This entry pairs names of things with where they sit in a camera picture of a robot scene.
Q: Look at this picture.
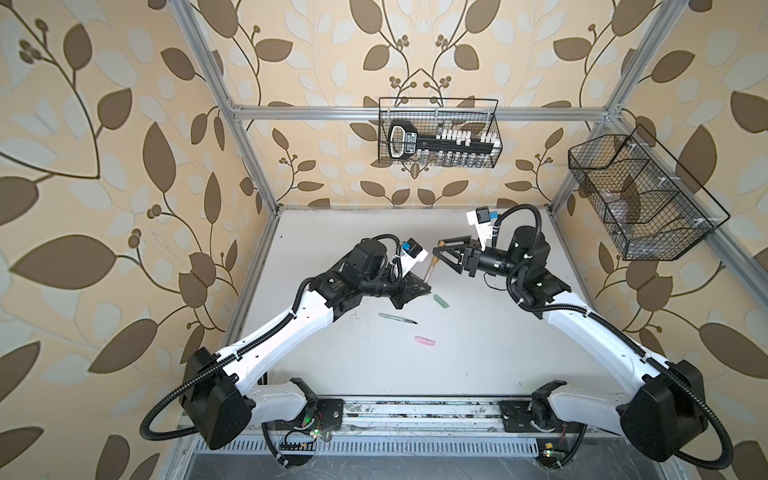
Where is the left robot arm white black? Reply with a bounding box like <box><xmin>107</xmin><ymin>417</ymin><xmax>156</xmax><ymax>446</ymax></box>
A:
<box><xmin>139</xmin><ymin>234</ymin><xmax>431</xmax><ymax>450</ymax></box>

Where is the aluminium frame back bar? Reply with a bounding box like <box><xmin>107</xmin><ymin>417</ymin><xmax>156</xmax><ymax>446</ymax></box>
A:
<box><xmin>230</xmin><ymin>105</ymin><xmax>610</xmax><ymax>123</ymax></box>

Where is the black wire basket right wall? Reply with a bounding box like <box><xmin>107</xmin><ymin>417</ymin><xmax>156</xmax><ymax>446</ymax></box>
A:
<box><xmin>568</xmin><ymin>125</ymin><xmax>731</xmax><ymax>262</ymax></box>

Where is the pink pen cap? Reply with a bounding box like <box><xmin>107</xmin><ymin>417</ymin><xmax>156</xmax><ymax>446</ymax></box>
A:
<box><xmin>414</xmin><ymin>336</ymin><xmax>435</xmax><ymax>347</ymax></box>

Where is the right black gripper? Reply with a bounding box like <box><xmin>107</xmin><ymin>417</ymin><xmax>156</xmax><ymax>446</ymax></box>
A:
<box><xmin>434</xmin><ymin>235</ymin><xmax>524</xmax><ymax>284</ymax></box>

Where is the green pen cap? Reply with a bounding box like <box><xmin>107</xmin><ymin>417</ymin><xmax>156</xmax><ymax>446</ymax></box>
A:
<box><xmin>433</xmin><ymin>294</ymin><xmax>450</xmax><ymax>309</ymax></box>

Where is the black wire basket back wall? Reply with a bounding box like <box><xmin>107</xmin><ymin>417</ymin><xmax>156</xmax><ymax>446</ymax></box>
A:
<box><xmin>377</xmin><ymin>96</ymin><xmax>503</xmax><ymax>169</ymax></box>

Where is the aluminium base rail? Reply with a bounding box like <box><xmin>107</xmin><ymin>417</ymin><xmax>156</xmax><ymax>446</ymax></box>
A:
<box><xmin>173</xmin><ymin>394</ymin><xmax>673</xmax><ymax>460</ymax></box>

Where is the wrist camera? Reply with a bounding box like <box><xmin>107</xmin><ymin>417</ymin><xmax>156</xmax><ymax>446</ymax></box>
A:
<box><xmin>399</xmin><ymin>238</ymin><xmax>428</xmax><ymax>277</ymax></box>
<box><xmin>466</xmin><ymin>207</ymin><xmax>499</xmax><ymax>250</ymax></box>

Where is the black wire basket wall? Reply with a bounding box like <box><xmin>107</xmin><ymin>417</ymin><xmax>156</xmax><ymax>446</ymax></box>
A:
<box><xmin>568</xmin><ymin>125</ymin><xmax>731</xmax><ymax>262</ymax></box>
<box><xmin>377</xmin><ymin>96</ymin><xmax>503</xmax><ymax>169</ymax></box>

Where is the green pen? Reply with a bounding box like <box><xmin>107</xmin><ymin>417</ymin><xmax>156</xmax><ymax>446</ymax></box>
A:
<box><xmin>378</xmin><ymin>313</ymin><xmax>418</xmax><ymax>325</ymax></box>

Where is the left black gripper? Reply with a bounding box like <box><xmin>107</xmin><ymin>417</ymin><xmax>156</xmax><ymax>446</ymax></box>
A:
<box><xmin>358</xmin><ymin>259</ymin><xmax>433</xmax><ymax>309</ymax></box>

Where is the brown pen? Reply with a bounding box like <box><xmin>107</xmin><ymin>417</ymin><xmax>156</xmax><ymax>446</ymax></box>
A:
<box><xmin>423</xmin><ymin>255</ymin><xmax>439</xmax><ymax>283</ymax></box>

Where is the black tool in basket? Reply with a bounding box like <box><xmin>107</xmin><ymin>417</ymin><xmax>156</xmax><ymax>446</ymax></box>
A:
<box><xmin>384</xmin><ymin>120</ymin><xmax>502</xmax><ymax>160</ymax></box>

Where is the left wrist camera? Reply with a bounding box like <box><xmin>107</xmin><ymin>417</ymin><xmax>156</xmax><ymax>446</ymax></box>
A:
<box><xmin>399</xmin><ymin>238</ymin><xmax>428</xmax><ymax>277</ymax></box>

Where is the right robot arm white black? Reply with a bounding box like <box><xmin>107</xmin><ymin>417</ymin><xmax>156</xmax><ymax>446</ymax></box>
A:
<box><xmin>433</xmin><ymin>206</ymin><xmax>735</xmax><ymax>470</ymax></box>

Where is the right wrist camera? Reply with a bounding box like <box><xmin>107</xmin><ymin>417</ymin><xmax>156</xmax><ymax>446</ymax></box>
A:
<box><xmin>466</xmin><ymin>207</ymin><xmax>499</xmax><ymax>250</ymax></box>

